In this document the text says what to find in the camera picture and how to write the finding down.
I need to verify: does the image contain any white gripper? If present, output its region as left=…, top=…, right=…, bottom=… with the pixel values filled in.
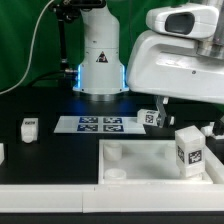
left=126, top=30, right=224, bottom=128

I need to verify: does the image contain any white square table top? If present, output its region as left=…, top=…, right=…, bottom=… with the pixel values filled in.
left=98, top=139, right=213, bottom=185

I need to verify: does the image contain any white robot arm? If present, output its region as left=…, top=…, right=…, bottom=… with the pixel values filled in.
left=73, top=0, right=224, bottom=121

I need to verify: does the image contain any white sheet with blue tags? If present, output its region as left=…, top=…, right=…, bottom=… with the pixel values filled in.
left=54, top=116, right=145, bottom=134

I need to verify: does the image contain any white L-shaped obstacle fence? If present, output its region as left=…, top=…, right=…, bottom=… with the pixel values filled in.
left=0, top=148, right=224, bottom=213

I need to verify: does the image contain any white part at left edge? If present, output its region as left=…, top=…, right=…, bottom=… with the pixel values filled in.
left=0, top=143, right=5, bottom=165

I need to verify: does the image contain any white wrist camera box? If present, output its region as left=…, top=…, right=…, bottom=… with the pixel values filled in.
left=146, top=3, right=219, bottom=39

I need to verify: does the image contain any black camera stand pole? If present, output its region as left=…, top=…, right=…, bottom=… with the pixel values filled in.
left=48, top=0, right=80, bottom=71

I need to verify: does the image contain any white cable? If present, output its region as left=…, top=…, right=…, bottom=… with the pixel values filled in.
left=0, top=0, right=55, bottom=96

